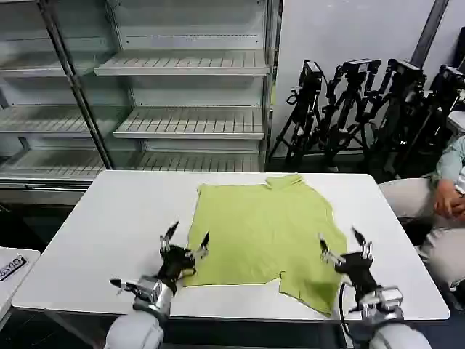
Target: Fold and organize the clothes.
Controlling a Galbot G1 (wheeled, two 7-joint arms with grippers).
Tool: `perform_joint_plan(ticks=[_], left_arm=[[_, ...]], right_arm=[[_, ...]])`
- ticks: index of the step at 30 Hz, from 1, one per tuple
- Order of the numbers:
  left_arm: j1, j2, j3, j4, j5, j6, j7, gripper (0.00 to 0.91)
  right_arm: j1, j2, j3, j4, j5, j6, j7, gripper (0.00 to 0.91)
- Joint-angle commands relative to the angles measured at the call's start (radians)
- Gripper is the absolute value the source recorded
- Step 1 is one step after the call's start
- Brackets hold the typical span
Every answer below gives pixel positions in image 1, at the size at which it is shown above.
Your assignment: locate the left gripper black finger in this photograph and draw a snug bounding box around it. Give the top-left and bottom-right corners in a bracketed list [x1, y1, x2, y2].
[185, 229, 211, 260]
[159, 221, 180, 254]

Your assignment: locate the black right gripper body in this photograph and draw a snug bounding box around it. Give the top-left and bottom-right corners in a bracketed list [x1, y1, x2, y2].
[333, 252, 383, 301]

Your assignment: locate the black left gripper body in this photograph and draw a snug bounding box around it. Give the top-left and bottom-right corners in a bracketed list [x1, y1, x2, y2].
[156, 246, 198, 295]

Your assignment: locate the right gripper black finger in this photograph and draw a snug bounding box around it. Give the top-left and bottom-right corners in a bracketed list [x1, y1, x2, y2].
[318, 232, 347, 265]
[350, 225, 374, 260]

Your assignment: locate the person's hand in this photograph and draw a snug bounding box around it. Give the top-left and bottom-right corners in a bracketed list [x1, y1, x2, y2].
[434, 177, 465, 219]

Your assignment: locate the lime green polo shirt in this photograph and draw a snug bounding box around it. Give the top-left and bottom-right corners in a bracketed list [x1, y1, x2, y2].
[180, 173, 349, 318]

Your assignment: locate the person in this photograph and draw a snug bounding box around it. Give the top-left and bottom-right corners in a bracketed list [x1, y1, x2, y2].
[377, 133, 465, 292]

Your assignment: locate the empty white open display shelf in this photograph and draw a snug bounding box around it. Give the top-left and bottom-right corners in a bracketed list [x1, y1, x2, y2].
[93, 0, 281, 174]

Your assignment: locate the black and white label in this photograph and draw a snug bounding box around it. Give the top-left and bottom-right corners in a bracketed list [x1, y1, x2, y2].
[0, 255, 30, 283]

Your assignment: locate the white desk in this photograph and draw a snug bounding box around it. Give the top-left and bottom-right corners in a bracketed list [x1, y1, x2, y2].
[445, 108, 465, 140]

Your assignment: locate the small white side table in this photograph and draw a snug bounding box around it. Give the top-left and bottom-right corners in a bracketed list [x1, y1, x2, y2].
[0, 246, 41, 330]

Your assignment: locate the empty glass-sided display shelf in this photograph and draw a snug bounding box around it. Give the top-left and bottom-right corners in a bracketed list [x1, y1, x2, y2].
[0, 0, 121, 192]

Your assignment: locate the dark grey slanted pole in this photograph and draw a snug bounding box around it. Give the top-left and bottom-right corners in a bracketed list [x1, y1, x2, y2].
[411, 0, 452, 67]

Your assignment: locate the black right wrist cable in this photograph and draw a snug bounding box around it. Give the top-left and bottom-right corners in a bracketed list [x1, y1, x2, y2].
[337, 282, 352, 349]

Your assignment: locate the black camera tripod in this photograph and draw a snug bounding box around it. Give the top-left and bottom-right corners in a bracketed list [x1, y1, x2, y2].
[322, 57, 383, 172]
[269, 59, 328, 165]
[377, 57, 429, 177]
[426, 63, 465, 153]

